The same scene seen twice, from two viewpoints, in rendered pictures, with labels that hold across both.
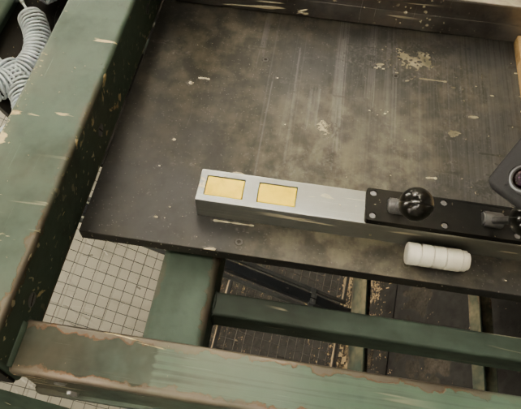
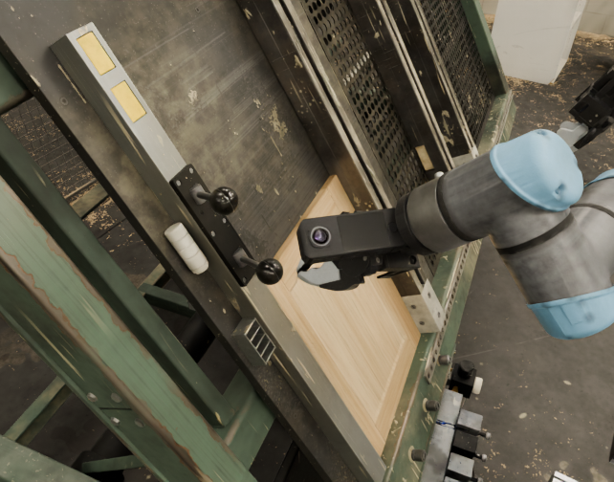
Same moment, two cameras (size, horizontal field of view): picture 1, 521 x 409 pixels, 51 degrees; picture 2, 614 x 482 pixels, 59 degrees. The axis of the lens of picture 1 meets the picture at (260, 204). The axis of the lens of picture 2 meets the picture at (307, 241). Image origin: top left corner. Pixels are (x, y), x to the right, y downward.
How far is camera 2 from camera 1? 0.16 m
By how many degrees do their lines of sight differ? 33
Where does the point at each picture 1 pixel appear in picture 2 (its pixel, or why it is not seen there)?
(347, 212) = (164, 164)
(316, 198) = (152, 134)
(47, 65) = not seen: outside the picture
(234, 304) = (6, 140)
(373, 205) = (185, 178)
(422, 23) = (300, 108)
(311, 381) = (39, 245)
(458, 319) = not seen: hidden behind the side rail
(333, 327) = (70, 230)
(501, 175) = (311, 224)
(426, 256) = (184, 241)
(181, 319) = not seen: outside the picture
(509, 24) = (339, 164)
